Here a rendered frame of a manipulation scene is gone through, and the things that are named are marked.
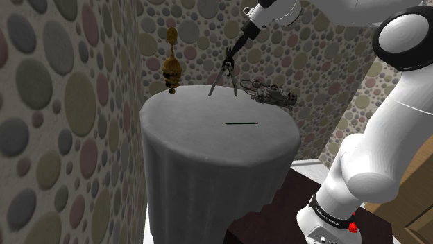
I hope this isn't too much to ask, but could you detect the round table with grey cloth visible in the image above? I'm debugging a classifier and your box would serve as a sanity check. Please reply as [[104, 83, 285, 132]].
[[139, 84, 302, 244]]

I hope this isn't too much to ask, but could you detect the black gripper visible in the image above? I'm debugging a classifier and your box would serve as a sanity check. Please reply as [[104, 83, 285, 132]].
[[207, 19, 262, 98]]

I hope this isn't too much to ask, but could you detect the wooden door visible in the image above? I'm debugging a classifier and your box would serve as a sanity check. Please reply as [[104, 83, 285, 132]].
[[364, 134, 433, 244]]

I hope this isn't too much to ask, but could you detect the golden ornate ornament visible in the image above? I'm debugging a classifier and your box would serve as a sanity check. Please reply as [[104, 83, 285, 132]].
[[161, 26, 184, 95]]

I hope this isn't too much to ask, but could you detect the grey mechanical device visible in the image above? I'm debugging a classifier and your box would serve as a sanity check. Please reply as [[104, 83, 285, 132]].
[[240, 79, 298, 110]]

